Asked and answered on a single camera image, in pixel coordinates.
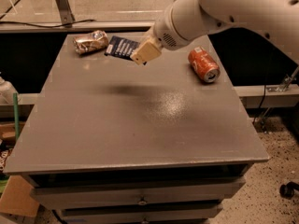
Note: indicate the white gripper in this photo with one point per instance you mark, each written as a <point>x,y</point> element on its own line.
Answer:
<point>165,34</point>

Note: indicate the blue rxbar blueberry wrapper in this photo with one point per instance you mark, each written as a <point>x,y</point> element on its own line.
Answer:
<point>121,47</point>

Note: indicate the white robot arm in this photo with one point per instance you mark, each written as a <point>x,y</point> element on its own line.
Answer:
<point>275,20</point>

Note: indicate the orange soda can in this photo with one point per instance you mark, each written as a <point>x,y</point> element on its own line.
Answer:
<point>204,65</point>

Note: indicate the crumpled gold foil can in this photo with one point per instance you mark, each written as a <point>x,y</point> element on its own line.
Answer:
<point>90,42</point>

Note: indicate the grey drawer cabinet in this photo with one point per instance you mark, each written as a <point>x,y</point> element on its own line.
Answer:
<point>112,142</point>

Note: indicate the green pole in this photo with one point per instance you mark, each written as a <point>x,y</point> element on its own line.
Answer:
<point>16,116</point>

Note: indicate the white plastic bottle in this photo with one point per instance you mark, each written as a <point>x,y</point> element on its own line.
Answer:
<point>7,90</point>

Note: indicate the black chair caster wheel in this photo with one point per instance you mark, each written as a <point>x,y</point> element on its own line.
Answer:
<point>287,191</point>

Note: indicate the brown cardboard box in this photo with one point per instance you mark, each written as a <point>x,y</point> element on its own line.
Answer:
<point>16,199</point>

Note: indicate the left metal bracket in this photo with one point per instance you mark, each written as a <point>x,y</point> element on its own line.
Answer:
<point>66,15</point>

